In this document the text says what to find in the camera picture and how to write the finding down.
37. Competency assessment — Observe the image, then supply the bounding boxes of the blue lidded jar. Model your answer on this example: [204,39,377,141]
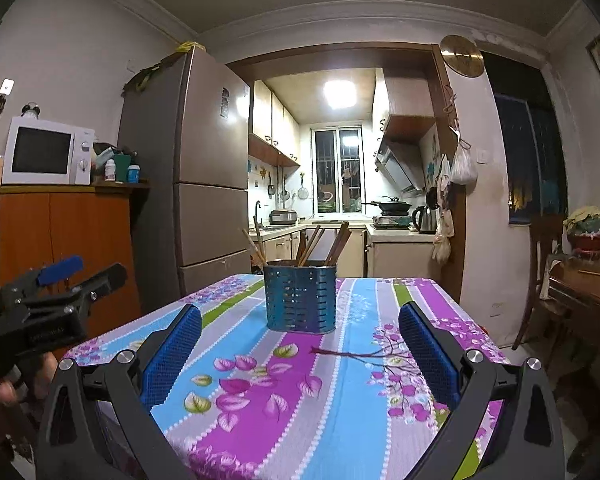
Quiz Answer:
[126,164,140,184]

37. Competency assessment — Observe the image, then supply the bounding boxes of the orange wooden cabinet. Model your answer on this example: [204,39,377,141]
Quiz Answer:
[0,183,149,338]

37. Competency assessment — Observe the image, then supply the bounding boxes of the green container on cabinet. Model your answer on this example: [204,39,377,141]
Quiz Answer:
[112,153,132,183]

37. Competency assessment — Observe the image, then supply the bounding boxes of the wooden chopstick in holder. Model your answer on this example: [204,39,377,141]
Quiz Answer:
[296,226,325,268]
[325,221,351,266]
[242,229,266,268]

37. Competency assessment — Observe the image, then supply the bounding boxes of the silver brown refrigerator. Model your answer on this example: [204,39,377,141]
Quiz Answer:
[118,47,250,312]

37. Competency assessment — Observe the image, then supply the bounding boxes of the kitchen window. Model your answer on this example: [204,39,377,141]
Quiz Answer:
[312,126,365,214]

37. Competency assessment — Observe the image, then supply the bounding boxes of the dark wooden chair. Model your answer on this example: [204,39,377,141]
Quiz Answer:
[512,214,567,350]

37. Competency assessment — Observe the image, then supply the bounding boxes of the person's left hand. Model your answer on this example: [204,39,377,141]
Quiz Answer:
[0,352,58,408]

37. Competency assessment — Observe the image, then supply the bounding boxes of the silver rice cooker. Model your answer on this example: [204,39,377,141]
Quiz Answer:
[268,209,298,226]

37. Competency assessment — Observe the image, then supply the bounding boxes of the dark wooden side table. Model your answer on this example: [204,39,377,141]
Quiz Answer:
[548,258,600,381]

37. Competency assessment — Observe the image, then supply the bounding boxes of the kitchen cabinets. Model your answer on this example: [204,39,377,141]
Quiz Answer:
[248,80,300,167]
[249,226,439,281]

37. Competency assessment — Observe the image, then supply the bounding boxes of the white plastic bag hanging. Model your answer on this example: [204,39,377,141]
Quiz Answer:
[450,139,478,185]

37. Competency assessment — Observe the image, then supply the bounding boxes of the dark brown chopstick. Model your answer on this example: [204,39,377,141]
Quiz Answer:
[309,347,407,360]

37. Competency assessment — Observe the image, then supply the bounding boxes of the black wok on stove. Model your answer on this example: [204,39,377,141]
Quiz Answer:
[364,198,411,216]

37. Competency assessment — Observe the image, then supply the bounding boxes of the white medicine bottle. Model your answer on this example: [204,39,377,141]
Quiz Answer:
[104,158,117,182]

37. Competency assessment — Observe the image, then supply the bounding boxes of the silver electric kettle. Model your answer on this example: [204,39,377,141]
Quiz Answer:
[412,205,438,234]

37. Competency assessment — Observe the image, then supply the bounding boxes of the red flower pot plant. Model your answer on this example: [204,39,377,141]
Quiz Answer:
[564,206,600,261]

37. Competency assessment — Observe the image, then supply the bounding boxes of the lower kitchen cabinets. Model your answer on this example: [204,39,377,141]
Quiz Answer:
[249,226,439,281]

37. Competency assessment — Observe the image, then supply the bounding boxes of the small alarm clock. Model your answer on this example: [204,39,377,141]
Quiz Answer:
[21,102,41,119]

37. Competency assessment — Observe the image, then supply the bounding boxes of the upper kitchen cabinets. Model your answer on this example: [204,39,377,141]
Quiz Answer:
[248,80,300,167]

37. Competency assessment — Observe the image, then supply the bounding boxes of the ceiling light panel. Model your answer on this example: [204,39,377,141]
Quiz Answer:
[323,79,358,110]

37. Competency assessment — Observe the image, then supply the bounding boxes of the range hood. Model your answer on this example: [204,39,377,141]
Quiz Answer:
[375,140,425,194]

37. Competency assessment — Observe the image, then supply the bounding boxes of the white microwave oven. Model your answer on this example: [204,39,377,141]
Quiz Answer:
[2,117,95,185]

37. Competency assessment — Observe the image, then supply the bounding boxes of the round gold wall clock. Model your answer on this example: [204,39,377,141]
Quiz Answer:
[440,35,484,78]

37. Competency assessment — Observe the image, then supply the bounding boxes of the colourful floral striped tablecloth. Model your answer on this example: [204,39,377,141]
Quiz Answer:
[61,273,512,480]

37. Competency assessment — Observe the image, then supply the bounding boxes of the blue perforated utensil holder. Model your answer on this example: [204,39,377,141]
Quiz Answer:
[264,260,337,335]

